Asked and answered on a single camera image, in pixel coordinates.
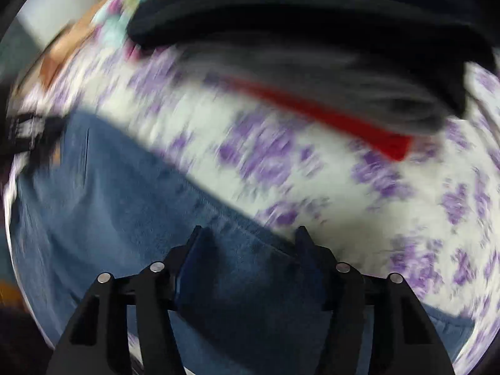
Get blue denim jeans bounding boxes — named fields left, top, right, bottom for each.
left=10, top=112, right=474, bottom=374

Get brown satin pillow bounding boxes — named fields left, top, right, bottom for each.
left=38, top=0, right=108, bottom=91

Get purple floral bedsheet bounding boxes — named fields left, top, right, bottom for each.
left=3, top=35, right=500, bottom=375

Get folded floral turquoise blanket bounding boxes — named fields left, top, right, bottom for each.
left=91, top=0, right=146, bottom=60

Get folded red garment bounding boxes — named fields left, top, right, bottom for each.
left=225, top=77, right=414, bottom=162

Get folded grey garment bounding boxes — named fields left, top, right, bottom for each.
left=175, top=43, right=451, bottom=136

